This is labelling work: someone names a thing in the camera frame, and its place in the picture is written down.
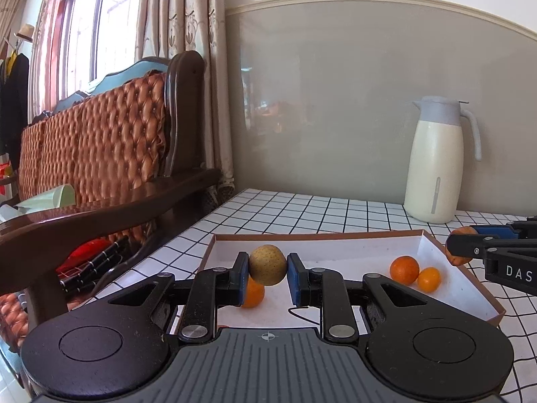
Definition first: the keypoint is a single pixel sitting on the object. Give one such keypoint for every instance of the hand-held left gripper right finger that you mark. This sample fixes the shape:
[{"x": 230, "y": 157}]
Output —
[{"x": 295, "y": 285}]

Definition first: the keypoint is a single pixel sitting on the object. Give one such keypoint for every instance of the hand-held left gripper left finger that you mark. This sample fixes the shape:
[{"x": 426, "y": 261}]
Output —
[{"x": 243, "y": 285}]

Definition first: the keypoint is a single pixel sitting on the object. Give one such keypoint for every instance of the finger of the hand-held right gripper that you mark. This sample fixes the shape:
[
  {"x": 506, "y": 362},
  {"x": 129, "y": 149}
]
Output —
[
  {"x": 465, "y": 245},
  {"x": 495, "y": 231}
]

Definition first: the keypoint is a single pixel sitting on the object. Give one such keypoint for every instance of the carrot piece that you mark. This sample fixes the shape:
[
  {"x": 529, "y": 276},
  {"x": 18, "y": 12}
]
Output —
[{"x": 459, "y": 260}]

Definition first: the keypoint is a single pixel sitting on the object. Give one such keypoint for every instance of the tan round fruit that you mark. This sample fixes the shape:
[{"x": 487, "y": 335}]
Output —
[{"x": 268, "y": 264}]

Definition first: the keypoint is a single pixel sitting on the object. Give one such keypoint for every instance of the small orange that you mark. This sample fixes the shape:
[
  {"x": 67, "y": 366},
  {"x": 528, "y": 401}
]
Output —
[{"x": 429, "y": 280}]

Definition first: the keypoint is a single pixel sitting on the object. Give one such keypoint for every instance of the white shallow cardboard box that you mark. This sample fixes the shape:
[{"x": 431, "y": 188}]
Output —
[{"x": 356, "y": 256}]

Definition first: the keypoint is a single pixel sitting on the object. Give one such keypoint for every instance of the white checked tablecloth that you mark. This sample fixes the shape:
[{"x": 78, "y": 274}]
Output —
[{"x": 293, "y": 214}]

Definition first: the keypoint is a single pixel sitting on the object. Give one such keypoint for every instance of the cream thermos jug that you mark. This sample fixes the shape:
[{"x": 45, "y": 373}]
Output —
[{"x": 432, "y": 168}]

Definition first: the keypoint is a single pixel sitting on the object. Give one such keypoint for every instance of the red cloth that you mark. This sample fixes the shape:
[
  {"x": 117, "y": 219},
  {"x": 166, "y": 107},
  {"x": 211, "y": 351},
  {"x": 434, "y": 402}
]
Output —
[{"x": 82, "y": 254}]

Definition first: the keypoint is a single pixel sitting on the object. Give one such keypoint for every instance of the wooden tufted sofa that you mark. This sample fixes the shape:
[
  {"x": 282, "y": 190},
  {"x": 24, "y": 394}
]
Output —
[{"x": 117, "y": 134}]

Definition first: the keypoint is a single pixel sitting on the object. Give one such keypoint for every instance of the beige patterned curtain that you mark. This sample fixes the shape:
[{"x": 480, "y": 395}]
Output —
[{"x": 201, "y": 50}]

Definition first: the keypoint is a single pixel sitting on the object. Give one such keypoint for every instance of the dark hanging coat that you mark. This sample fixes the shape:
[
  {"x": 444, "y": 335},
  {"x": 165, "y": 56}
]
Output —
[{"x": 14, "y": 105}]

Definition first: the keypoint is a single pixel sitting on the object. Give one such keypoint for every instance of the window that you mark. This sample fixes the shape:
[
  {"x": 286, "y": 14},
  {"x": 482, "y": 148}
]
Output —
[{"x": 84, "y": 29}]

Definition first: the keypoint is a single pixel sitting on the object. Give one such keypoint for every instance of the straw hat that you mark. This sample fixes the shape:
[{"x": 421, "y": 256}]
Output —
[{"x": 24, "y": 32}]

